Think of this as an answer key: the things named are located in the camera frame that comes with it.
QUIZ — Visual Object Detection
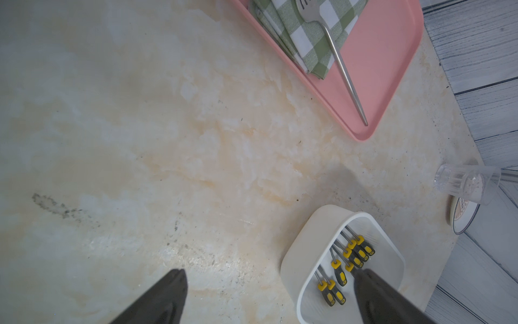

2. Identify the white storage box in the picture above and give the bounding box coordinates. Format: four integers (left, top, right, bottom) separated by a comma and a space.
281, 205, 405, 323

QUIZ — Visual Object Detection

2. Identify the orange patterned plate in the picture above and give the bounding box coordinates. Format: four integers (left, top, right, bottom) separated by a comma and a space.
448, 197, 480, 235

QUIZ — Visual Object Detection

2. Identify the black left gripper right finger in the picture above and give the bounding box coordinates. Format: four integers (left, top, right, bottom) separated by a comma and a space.
353, 269, 434, 324

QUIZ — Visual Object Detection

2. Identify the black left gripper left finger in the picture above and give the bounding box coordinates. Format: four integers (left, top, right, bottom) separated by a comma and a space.
111, 269, 188, 323

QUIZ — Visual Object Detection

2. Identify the pink tray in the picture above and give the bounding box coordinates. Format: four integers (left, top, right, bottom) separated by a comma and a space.
232, 1, 424, 142

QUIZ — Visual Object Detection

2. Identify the clear plastic cup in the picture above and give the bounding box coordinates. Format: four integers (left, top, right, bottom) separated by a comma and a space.
434, 164, 501, 205

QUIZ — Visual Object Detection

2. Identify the green checkered cloth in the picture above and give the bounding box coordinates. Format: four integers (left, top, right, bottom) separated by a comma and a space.
248, 0, 368, 80

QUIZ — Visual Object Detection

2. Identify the file tool black handle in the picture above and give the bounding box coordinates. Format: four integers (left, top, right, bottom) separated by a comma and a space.
314, 270, 335, 306

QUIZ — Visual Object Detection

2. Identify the right aluminium frame post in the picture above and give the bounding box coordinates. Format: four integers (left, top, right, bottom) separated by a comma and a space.
500, 169, 518, 184

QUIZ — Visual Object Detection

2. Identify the metal utensil on tray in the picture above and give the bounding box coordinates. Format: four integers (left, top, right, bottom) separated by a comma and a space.
295, 0, 368, 126

